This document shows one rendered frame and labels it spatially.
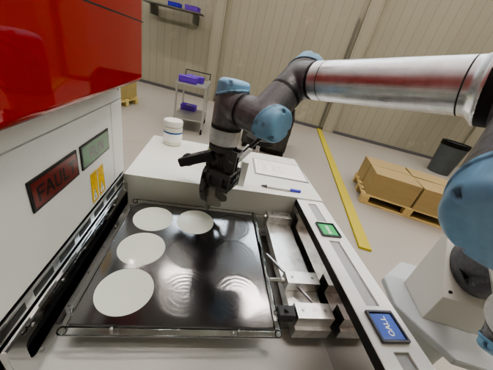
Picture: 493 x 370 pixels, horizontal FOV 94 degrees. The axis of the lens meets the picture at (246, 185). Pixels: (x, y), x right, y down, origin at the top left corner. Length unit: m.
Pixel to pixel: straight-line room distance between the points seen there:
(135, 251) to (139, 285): 0.09
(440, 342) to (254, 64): 6.80
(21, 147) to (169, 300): 0.33
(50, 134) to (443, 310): 0.93
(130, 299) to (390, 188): 3.20
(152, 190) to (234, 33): 6.69
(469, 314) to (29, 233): 0.95
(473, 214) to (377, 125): 7.24
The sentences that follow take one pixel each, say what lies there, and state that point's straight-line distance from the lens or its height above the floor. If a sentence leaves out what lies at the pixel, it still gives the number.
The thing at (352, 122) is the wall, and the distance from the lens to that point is 7.32.
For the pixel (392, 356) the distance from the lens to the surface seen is 0.52.
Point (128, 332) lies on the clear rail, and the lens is 0.48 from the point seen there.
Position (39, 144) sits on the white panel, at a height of 1.16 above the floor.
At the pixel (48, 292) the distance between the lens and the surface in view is 0.50.
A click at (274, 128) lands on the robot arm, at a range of 0.46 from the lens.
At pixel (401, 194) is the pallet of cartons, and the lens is 3.49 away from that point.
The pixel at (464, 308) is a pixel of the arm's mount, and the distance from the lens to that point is 0.87.
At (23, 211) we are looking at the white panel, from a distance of 0.42.
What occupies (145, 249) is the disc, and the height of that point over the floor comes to 0.90.
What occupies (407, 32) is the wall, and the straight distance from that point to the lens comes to 7.47.
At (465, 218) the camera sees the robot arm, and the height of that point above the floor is 1.24.
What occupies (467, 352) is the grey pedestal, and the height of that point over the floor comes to 0.82.
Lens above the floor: 1.32
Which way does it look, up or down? 28 degrees down
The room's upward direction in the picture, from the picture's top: 14 degrees clockwise
